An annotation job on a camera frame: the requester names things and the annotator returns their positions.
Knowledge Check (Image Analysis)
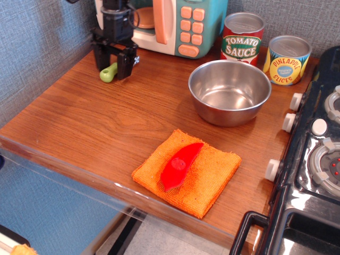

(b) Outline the red plastic pepper slice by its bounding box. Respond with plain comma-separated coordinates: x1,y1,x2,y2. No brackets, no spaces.
160,142,204,192

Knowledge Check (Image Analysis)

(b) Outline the pineapple slices can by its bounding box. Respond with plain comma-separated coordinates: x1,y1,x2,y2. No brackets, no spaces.
263,35,312,86

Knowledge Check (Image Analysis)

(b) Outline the green handled grey spatula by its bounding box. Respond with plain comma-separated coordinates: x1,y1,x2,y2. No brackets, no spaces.
99,56,140,83

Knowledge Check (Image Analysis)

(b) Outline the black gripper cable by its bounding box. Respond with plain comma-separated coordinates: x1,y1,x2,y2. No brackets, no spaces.
126,7,140,29

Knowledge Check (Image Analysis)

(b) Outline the black oven door handle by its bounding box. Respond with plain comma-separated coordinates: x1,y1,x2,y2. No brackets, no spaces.
230,211,269,255

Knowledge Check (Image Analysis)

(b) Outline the black toy stove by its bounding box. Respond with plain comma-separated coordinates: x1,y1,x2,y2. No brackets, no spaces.
253,46,339,254

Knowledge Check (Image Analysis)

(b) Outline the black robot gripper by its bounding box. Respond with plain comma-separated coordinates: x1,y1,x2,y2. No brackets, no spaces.
91,6,138,80

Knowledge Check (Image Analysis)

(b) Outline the tomato sauce can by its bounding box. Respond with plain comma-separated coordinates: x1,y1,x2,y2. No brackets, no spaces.
220,12,265,66

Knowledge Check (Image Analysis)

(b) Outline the stainless steel bowl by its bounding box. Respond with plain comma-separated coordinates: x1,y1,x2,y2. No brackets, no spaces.
188,60,271,127

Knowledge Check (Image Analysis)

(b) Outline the white stove knob rear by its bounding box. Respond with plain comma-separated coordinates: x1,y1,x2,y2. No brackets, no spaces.
290,93,303,112

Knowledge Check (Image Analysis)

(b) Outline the white stove knob middle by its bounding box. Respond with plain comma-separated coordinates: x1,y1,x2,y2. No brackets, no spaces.
282,113,296,133

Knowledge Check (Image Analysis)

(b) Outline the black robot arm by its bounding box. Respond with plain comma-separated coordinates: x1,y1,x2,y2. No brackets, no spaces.
91,1,139,83

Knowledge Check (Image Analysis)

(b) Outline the orange microwave plate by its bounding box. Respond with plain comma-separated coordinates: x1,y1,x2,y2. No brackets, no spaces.
134,7,155,29

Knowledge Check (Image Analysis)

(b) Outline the teal toy microwave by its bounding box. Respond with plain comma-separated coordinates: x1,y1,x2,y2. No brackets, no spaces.
94,0,229,60

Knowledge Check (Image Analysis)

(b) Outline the white stove knob front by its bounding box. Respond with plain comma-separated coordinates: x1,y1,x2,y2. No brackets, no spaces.
265,159,281,182

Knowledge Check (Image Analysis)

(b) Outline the white stove knob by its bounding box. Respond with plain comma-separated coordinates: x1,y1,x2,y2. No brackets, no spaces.
282,113,296,133
265,159,281,182
290,93,303,112

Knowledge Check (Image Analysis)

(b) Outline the orange microfibre cloth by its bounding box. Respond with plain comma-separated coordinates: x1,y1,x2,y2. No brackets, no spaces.
132,130,242,219

